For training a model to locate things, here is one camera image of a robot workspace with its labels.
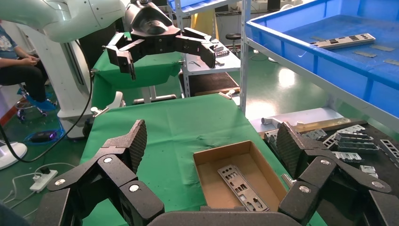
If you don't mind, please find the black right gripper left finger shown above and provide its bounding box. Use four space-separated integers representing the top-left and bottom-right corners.
31 119 165 226

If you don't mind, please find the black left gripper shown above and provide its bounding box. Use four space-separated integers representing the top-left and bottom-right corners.
104 0 217 82

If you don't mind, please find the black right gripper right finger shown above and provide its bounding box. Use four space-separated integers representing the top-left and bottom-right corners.
276 121 399 226

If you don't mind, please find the silver perforated metal plate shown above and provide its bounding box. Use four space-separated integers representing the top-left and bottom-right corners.
217 164 271 213
332 151 364 163
311 33 376 50

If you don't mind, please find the white PVC pipe elbow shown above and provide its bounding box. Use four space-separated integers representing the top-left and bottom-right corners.
261 117 283 129

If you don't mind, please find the brown cardboard box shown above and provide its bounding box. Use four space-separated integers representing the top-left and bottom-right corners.
192 140 288 213

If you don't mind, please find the grey metal storage rack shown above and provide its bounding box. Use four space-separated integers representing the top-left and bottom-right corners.
168 0 247 98

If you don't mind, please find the grey narrow metal plate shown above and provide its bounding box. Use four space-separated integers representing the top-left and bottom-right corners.
264 129 279 147
301 128 327 141

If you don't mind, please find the yellow hanging cover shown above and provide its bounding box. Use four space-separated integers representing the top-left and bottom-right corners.
190 9 220 40

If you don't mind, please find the white table board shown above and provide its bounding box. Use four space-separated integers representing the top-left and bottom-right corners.
249 107 343 133

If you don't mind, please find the white power strip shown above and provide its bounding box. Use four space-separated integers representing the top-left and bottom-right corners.
29 167 59 193

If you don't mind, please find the black round stool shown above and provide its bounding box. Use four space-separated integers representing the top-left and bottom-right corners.
225 32 242 58

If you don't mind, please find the green table cloth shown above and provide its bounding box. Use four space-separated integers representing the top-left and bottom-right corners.
79 93 328 226

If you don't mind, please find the black power brick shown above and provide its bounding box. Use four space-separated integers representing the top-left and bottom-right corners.
30 131 58 144

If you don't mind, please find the blue wheeled chair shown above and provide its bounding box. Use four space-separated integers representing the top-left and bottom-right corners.
16 84 58 121

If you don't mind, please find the white round stand base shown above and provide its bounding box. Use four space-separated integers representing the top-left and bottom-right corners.
0 142 28 170

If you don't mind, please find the blue plastic bin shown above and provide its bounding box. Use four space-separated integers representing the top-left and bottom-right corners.
245 0 399 119

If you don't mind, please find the seated person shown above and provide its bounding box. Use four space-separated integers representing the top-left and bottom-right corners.
0 20 57 104

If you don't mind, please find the light grey slotted bracket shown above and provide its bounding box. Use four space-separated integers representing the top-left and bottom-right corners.
322 124 366 148
358 165 379 179

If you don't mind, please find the dark grey slotted bracket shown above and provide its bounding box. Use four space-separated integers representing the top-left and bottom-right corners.
336 142 379 153
335 132 373 143

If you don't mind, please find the blue cable coil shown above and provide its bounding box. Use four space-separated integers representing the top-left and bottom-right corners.
24 121 67 147

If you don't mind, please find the black tray with wooden frame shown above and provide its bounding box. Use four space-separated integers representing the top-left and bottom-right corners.
258 118 399 226

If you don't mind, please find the black cable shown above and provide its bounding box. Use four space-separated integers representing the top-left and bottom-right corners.
0 70 94 163

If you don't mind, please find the light grey ladder bracket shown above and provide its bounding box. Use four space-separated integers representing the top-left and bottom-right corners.
379 139 399 160

